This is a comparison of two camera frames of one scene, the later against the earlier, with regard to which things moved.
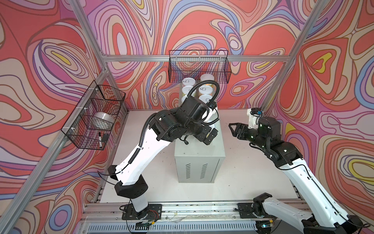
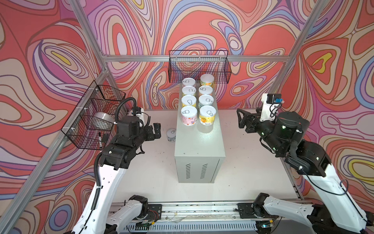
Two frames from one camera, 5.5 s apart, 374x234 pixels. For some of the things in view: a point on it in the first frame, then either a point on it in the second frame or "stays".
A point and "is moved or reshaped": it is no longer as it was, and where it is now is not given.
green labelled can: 186,89 stays
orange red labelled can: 205,89 stays
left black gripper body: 201,136 -> 146,134
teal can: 205,98 stays
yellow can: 212,126 is moved or reshaped
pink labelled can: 188,81 stays
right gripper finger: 238,130 -> 247,120
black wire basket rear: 193,64 stays
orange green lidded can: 207,77 stays
